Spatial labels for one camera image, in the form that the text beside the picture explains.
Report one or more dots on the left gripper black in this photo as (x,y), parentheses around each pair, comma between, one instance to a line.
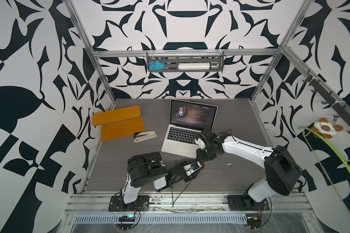
(199,161)

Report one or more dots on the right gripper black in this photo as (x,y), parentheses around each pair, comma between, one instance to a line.
(199,158)

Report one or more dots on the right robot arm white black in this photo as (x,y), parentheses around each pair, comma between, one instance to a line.
(281,171)

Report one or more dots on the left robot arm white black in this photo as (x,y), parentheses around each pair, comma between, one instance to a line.
(149,168)

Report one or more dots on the silver laptop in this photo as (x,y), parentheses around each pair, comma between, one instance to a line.
(186,121)

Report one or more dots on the beige black stapler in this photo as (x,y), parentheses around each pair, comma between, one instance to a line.
(143,136)

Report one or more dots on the orange lower board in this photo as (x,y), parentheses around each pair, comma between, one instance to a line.
(122,129)

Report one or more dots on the orange board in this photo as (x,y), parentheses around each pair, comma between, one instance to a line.
(117,115)
(122,129)

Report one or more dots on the left controller board green LED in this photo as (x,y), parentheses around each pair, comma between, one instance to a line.
(127,218)

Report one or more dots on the orange upper board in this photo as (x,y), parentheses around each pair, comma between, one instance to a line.
(117,115)

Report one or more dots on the right round black controller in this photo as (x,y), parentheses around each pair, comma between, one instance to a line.
(254,222)

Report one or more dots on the white roll on shelf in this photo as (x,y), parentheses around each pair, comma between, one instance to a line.
(194,66)

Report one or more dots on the teal scrubber ball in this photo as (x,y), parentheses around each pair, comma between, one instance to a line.
(156,66)

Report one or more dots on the brown white plush toy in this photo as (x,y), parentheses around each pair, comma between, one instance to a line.
(326,129)

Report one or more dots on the green hoop tube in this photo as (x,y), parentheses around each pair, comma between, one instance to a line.
(305,133)

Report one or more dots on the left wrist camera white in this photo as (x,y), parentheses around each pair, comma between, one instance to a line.
(192,168)

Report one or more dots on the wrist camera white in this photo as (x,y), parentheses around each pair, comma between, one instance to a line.
(200,143)
(192,168)

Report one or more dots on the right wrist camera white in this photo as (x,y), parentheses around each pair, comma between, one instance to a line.
(200,143)

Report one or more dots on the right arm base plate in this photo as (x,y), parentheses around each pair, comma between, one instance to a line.
(245,203)

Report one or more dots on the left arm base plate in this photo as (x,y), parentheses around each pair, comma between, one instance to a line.
(117,204)

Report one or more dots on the grey wall shelf rack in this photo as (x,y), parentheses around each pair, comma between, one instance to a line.
(173,58)

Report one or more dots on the black hook rail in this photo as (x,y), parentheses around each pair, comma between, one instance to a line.
(329,96)

